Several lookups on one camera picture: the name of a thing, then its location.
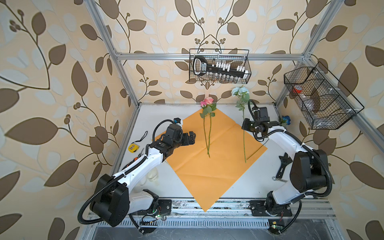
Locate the red handled pliers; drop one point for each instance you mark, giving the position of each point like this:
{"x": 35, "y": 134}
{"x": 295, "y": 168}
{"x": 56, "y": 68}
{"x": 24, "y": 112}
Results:
{"x": 133, "y": 161}

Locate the black wire basket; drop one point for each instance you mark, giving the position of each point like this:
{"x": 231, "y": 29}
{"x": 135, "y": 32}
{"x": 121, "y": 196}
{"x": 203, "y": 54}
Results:
{"x": 338, "y": 104}
{"x": 234, "y": 56}

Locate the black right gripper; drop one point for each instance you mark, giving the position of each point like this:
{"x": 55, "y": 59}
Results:
{"x": 246, "y": 120}

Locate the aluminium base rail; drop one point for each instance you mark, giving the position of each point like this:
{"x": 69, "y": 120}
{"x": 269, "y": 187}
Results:
{"x": 185, "y": 213}

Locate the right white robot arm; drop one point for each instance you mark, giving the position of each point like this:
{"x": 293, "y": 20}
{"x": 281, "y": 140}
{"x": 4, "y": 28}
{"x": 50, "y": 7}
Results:
{"x": 309, "y": 175}

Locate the black adjustable wrench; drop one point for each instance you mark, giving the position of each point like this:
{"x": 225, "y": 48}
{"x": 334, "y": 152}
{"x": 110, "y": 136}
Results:
{"x": 285, "y": 161}

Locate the right black wire basket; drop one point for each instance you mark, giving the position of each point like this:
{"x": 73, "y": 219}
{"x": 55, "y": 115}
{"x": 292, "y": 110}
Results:
{"x": 338, "y": 104}

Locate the dark blue fake rose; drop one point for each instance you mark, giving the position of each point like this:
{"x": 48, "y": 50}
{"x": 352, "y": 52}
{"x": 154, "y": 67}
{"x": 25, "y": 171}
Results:
{"x": 285, "y": 120}

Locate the clear bottle red cap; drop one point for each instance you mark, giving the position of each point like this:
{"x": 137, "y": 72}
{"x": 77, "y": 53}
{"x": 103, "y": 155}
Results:
{"x": 309, "y": 102}

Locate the orange wrapping paper sheet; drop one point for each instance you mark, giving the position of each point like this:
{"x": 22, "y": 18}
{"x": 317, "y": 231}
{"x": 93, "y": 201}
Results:
{"x": 189, "y": 170}

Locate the silver small wrench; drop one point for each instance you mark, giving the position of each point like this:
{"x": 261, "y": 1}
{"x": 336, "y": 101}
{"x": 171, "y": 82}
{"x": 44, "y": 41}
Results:
{"x": 280, "y": 180}

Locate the black socket wrench set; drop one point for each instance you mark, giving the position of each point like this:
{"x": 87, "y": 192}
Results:
{"x": 202, "y": 66}

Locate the white ribbon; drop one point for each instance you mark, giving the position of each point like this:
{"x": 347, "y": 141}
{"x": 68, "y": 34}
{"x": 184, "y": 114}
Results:
{"x": 153, "y": 176}

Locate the dark pink fake rose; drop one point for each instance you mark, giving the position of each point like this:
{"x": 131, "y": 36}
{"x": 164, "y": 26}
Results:
{"x": 203, "y": 105}

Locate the yellow tape measure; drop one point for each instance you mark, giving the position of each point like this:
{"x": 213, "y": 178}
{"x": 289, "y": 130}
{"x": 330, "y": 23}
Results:
{"x": 134, "y": 146}

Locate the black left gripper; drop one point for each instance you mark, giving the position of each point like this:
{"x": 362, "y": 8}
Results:
{"x": 186, "y": 139}

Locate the pale blue fake flower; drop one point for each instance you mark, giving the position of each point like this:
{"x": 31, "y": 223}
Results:
{"x": 243, "y": 95}

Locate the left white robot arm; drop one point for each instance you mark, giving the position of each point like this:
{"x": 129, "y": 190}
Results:
{"x": 113, "y": 199}

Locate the back black wire basket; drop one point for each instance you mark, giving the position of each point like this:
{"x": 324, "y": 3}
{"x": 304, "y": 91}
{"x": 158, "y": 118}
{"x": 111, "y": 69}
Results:
{"x": 234, "y": 56}

